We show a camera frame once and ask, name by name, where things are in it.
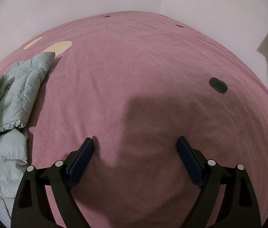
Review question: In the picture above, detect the pink polka dot bedsheet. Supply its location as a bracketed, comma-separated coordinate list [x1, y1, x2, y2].
[0, 12, 268, 227]

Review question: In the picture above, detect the light green puffer jacket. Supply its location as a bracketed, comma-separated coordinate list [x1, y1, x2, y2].
[0, 52, 55, 227]

